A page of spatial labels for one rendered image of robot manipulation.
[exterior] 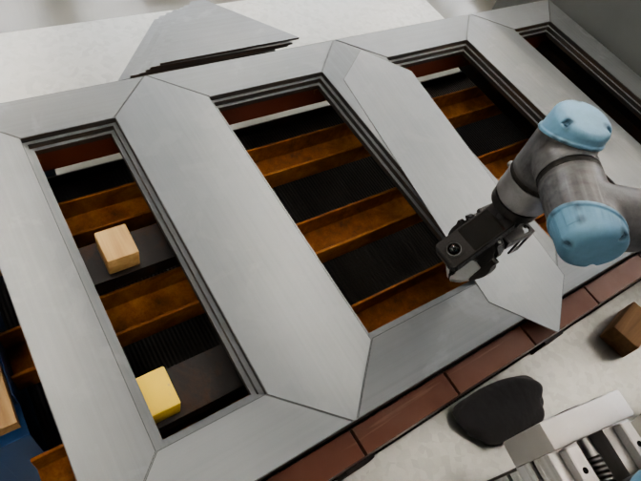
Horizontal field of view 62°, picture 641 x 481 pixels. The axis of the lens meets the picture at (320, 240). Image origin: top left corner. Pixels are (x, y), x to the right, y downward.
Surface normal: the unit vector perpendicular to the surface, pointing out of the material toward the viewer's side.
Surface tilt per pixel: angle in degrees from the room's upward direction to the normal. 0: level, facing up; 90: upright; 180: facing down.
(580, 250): 90
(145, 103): 0
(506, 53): 0
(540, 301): 0
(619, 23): 90
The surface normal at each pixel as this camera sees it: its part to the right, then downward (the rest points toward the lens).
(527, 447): -0.90, 0.19
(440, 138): 0.22, -0.56
